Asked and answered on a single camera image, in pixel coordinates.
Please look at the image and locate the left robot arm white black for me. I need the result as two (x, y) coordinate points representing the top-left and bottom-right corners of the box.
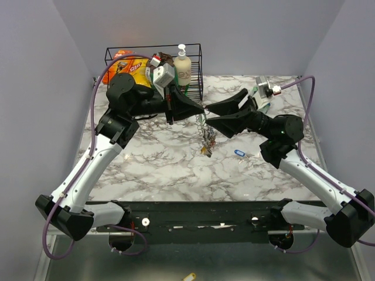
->
(35, 73), (204, 241)

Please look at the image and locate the yellow tag on floor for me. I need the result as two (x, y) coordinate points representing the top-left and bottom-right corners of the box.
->
(182, 273), (196, 281)

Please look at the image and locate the yellow chips bag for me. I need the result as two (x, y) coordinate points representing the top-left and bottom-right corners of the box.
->
(125, 57), (151, 88)

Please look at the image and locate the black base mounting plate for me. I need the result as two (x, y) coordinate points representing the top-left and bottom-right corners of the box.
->
(81, 197), (320, 245)

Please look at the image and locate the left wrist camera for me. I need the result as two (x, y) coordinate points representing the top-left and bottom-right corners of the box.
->
(150, 56), (175, 95)

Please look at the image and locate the orange razor package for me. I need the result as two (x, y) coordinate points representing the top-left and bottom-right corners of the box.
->
(101, 56), (134, 85)

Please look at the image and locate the green brown bag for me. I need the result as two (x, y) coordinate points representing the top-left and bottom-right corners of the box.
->
(146, 52), (178, 89)

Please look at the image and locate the blue tag loose key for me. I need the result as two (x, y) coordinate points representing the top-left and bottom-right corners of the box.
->
(234, 149), (249, 164)

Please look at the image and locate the blue green sponge pack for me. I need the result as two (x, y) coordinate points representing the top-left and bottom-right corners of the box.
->
(258, 102), (271, 114)

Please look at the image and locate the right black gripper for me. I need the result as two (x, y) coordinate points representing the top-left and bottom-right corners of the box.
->
(204, 88), (275, 140)

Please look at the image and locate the cream soap pump bottle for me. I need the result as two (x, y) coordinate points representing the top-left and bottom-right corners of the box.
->
(173, 44), (192, 86)

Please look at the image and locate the black wire rack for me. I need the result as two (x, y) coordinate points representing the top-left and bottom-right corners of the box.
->
(101, 43), (203, 102)

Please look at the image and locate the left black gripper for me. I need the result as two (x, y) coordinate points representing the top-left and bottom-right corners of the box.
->
(128, 79), (204, 125)

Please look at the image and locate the aluminium rail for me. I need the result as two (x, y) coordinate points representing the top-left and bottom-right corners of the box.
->
(47, 225), (350, 235)

